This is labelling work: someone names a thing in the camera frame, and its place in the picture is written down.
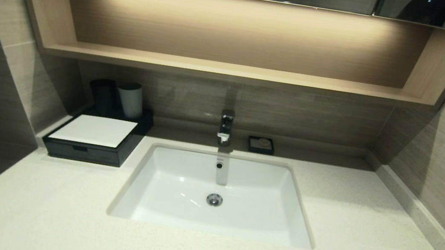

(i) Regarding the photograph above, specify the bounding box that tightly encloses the white ceramic sink basin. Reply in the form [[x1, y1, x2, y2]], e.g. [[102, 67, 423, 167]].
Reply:
[[104, 138, 326, 250]]

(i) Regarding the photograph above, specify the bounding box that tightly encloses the chrome faucet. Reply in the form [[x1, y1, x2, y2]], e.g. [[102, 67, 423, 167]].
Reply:
[[216, 108, 236, 147]]

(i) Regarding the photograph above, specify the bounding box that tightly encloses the grey white cup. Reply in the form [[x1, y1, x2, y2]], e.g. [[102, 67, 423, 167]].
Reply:
[[115, 81, 146, 120]]

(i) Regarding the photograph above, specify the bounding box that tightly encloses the dark metal tumbler cup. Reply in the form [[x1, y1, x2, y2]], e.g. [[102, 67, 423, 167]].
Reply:
[[86, 77, 121, 118]]

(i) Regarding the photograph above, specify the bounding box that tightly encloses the chrome sink drain plug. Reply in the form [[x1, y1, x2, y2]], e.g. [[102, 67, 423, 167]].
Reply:
[[205, 192, 224, 208]]

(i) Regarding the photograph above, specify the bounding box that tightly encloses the black storage box housing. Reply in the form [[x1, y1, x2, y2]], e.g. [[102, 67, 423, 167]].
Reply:
[[40, 96, 155, 172]]

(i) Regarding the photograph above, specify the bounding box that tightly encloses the wooden wall shelf niche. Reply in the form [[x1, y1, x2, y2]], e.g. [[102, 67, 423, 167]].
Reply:
[[0, 0, 445, 113]]

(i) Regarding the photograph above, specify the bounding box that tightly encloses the black soap dish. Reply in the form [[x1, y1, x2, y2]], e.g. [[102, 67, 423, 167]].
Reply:
[[247, 135, 277, 156]]

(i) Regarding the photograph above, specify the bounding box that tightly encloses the black box drawer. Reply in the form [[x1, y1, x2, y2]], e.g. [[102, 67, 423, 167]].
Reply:
[[41, 138, 121, 168]]

